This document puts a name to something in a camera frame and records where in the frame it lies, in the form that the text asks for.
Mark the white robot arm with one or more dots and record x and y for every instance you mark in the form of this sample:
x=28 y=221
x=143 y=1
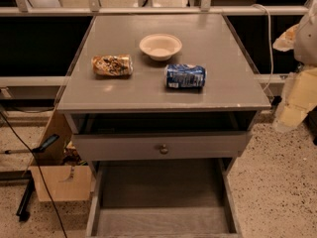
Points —
x=308 y=37

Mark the cardboard box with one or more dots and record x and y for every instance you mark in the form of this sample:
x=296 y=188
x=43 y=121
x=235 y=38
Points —
x=59 y=173

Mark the metal railing frame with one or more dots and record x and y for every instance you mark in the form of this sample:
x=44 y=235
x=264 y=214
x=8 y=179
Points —
x=15 y=85

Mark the brass round drawer knob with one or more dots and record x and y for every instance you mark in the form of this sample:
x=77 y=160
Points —
x=163 y=149

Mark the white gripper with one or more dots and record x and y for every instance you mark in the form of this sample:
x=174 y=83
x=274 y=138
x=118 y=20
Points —
x=307 y=44

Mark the grey wooden drawer cabinet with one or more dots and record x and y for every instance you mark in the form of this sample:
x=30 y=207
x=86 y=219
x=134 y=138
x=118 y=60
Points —
x=207 y=41

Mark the grey top drawer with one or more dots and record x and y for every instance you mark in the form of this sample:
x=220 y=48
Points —
x=138 y=136

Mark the grey open middle drawer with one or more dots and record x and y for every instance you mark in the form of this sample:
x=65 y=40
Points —
x=162 y=199

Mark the white paper bowl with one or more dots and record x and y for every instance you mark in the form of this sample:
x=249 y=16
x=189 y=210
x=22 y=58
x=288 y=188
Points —
x=160 y=47

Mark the blue pepsi can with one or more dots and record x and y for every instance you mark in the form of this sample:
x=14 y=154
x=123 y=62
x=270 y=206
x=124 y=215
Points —
x=181 y=75

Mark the black handled tool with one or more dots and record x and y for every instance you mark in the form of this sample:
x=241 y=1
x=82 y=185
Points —
x=39 y=149

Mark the black stand foot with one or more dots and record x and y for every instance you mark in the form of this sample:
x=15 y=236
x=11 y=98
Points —
x=22 y=212

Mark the crushed gold brown can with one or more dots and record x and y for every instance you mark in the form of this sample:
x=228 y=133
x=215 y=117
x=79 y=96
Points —
x=118 y=65

